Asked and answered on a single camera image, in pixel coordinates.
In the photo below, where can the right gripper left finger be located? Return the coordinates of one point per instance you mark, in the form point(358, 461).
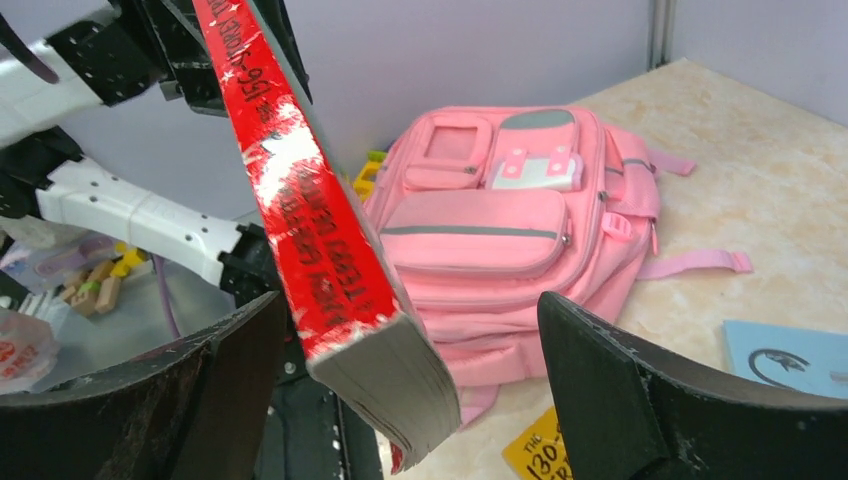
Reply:
point(192, 409)

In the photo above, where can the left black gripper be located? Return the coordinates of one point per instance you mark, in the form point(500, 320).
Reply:
point(123, 49)

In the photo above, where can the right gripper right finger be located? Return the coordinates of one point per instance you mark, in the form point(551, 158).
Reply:
point(631, 409)

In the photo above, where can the green red-spined book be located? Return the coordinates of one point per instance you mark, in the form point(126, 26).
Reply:
point(361, 336)

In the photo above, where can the pink student backpack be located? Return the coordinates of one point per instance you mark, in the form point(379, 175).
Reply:
point(482, 209)

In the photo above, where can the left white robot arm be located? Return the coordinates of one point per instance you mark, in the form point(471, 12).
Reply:
point(46, 175)

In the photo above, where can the plastic bag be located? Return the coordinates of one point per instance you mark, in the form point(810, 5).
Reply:
point(28, 351)

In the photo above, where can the yellow storey treehouse book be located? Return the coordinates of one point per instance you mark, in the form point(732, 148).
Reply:
point(539, 452)

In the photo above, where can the wooden toy blocks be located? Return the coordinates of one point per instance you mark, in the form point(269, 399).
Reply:
point(96, 290)

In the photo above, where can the light blue book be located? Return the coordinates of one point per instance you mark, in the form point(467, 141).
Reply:
point(809, 361)

